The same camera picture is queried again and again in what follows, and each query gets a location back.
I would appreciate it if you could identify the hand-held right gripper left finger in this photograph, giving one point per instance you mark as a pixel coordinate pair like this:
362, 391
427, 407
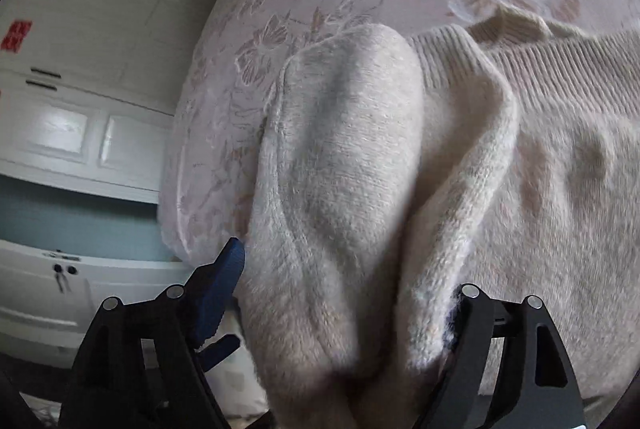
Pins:
220, 294

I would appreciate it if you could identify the red paper decoration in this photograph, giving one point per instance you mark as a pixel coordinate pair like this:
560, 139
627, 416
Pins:
16, 34

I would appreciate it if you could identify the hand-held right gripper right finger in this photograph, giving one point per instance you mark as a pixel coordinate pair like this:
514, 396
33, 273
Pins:
470, 334

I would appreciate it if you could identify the cream knit sweater black hearts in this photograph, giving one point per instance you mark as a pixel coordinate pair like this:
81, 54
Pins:
350, 184

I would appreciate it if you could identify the white low cabinet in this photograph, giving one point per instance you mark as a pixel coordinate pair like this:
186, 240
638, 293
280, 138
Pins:
60, 294

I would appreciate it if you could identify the white wardrobe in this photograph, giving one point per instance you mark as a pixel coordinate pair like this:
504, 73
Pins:
110, 34

